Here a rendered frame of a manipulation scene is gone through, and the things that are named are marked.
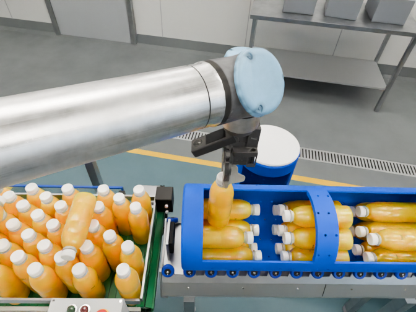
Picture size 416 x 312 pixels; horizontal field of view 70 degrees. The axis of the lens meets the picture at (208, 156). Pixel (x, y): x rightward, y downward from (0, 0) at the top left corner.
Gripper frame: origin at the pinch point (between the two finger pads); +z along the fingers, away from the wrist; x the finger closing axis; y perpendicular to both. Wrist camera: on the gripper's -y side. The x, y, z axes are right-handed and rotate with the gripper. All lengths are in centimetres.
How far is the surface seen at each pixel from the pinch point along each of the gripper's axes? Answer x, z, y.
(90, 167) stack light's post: 35, 36, -54
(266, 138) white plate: 52, 31, 25
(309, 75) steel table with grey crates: 239, 105, 114
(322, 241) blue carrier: -10.3, 15.9, 30.3
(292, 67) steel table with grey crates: 257, 105, 99
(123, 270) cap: -16.4, 23.6, -28.2
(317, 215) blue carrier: -3.9, 11.9, 29.2
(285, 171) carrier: 35, 35, 32
